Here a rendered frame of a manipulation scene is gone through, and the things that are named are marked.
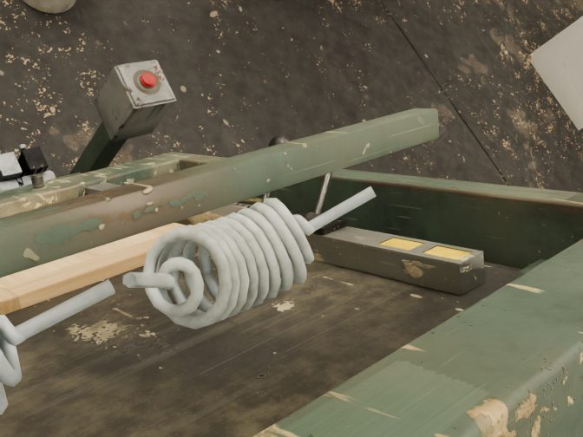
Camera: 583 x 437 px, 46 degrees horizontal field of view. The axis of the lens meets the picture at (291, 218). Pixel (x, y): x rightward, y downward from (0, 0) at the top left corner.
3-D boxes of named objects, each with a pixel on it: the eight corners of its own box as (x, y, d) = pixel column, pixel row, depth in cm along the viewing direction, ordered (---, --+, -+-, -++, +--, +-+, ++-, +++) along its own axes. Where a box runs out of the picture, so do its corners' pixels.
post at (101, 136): (55, 218, 238) (127, 107, 180) (62, 233, 237) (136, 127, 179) (37, 222, 234) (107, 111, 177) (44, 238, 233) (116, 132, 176)
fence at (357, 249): (108, 199, 153) (105, 182, 152) (485, 282, 83) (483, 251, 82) (88, 205, 150) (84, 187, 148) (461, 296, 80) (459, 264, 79)
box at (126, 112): (133, 95, 183) (157, 57, 169) (151, 135, 181) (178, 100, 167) (91, 103, 175) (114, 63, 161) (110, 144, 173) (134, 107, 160)
